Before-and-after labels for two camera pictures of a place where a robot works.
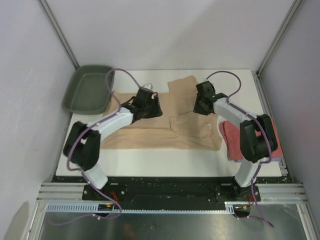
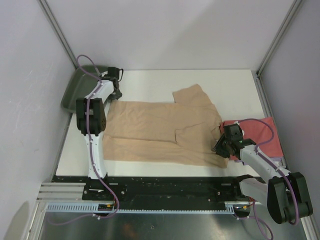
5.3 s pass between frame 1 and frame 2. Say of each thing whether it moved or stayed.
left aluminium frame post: stayed
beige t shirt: moved
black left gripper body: moved
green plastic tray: stayed
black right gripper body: moved
